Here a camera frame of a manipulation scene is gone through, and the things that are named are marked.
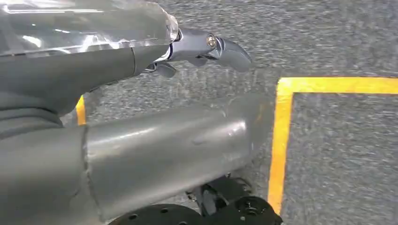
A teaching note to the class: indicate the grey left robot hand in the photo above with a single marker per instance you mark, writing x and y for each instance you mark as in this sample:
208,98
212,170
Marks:
140,155

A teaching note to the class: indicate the yellow floor tape line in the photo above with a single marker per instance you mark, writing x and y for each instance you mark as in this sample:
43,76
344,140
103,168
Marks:
81,113
281,139

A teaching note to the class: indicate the black robot foot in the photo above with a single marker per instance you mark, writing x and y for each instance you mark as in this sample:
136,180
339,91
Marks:
236,211

